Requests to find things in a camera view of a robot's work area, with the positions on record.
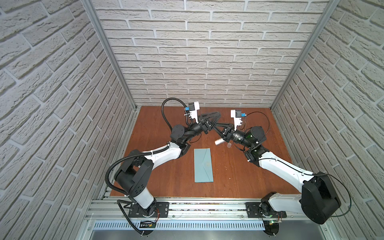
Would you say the left aluminium corner post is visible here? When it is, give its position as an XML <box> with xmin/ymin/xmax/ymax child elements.
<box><xmin>82</xmin><ymin>0</ymin><xmax>138</xmax><ymax>111</ymax></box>

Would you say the aluminium corner post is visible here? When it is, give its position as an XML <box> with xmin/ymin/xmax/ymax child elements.
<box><xmin>82</xmin><ymin>0</ymin><xmax>138</xmax><ymax>111</ymax></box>
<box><xmin>270</xmin><ymin>0</ymin><xmax>340</xmax><ymax>111</ymax></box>

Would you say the small circuit board left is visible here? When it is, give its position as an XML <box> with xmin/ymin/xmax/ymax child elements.
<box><xmin>140</xmin><ymin>221</ymin><xmax>157</xmax><ymax>229</ymax></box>

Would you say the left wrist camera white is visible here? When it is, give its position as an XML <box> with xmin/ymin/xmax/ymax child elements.
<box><xmin>185</xmin><ymin>101</ymin><xmax>200</xmax><ymax>125</ymax></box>

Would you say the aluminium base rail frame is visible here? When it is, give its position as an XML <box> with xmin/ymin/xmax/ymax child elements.
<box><xmin>78</xmin><ymin>191</ymin><xmax>340</xmax><ymax>240</ymax></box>

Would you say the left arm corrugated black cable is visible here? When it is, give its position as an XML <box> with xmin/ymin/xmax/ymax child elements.
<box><xmin>104</xmin><ymin>97</ymin><xmax>189</xmax><ymax>235</ymax></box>

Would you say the right aluminium corner post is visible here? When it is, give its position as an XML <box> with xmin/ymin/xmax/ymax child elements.
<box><xmin>270</xmin><ymin>0</ymin><xmax>340</xmax><ymax>111</ymax></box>

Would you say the white glue stick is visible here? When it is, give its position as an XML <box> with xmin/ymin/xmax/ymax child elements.
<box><xmin>215</xmin><ymin>138</ymin><xmax>226</xmax><ymax>146</ymax></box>

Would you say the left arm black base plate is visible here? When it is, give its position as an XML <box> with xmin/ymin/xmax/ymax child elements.
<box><xmin>129</xmin><ymin>201</ymin><xmax>170</xmax><ymax>218</ymax></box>

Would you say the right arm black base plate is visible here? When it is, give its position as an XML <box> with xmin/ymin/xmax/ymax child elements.
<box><xmin>245</xmin><ymin>202</ymin><xmax>287</xmax><ymax>219</ymax></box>

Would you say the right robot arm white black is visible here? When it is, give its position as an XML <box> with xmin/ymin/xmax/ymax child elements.
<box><xmin>214</xmin><ymin>124</ymin><xmax>341</xmax><ymax>225</ymax></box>

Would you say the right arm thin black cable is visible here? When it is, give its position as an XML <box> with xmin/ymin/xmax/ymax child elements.
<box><xmin>242</xmin><ymin>111</ymin><xmax>352</xmax><ymax>218</ymax></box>

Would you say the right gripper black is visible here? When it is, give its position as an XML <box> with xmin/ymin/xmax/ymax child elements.
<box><xmin>214</xmin><ymin>124</ymin><xmax>254</xmax><ymax>151</ymax></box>

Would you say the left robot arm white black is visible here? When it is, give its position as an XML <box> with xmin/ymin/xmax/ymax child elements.
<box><xmin>106</xmin><ymin>112</ymin><xmax>221</xmax><ymax>217</ymax></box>

